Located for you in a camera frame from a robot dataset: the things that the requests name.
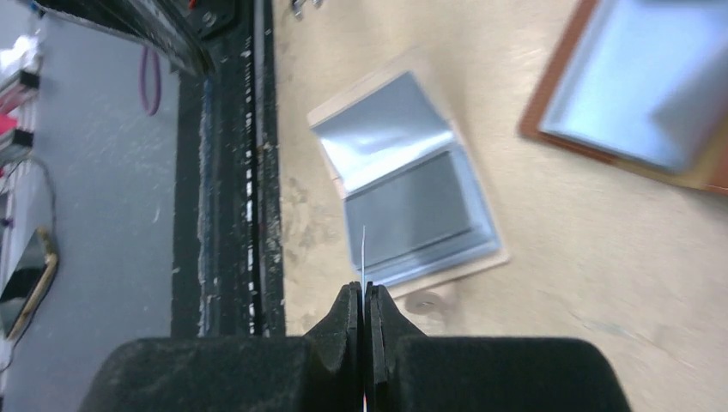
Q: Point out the brown open card holder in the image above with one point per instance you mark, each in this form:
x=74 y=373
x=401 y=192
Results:
x=641 y=86

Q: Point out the silver wrench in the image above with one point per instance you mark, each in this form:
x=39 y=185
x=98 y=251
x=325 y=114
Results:
x=297 y=6

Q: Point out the smartphone with gold case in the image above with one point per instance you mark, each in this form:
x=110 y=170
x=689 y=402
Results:
x=28 y=284

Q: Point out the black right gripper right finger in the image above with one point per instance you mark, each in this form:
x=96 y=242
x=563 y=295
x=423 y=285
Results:
x=407 y=370

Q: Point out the aluminium frame rail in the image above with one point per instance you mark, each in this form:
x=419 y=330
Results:
x=227 y=252

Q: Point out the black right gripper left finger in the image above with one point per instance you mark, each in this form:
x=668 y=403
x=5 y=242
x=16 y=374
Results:
x=318 y=371

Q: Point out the cream card holder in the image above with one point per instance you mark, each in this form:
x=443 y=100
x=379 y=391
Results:
x=402 y=166

